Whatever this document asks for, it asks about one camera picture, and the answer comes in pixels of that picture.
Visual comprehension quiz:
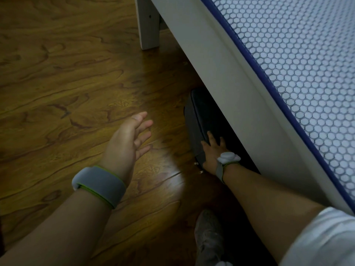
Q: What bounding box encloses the grey sneaker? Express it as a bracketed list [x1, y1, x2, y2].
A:
[194, 209, 226, 266]

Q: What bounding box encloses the person's right forearm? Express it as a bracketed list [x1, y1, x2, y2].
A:
[222, 163, 327, 263]

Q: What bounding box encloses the grey green-edged wristband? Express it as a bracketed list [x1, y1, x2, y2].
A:
[72, 165, 127, 210]

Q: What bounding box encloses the white bed frame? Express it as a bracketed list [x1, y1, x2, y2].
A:
[135, 0, 355, 215]

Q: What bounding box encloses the person's left forearm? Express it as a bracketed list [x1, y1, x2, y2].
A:
[0, 188, 122, 266]

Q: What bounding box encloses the person's left hand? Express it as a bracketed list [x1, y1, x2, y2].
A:
[98, 111, 154, 186]

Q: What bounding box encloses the white grey wrist tracker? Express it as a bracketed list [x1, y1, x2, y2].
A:
[215, 152, 241, 184]

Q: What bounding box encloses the white shirt sleeve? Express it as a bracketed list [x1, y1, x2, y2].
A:
[280, 207, 355, 266]

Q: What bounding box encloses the person's right hand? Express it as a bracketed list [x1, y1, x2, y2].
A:
[200, 131, 231, 175]

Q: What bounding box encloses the honeycomb-patterned blue-edged mattress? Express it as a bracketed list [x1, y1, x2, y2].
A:
[198, 0, 355, 214]

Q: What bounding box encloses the black bag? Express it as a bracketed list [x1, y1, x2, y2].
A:
[184, 88, 262, 175]

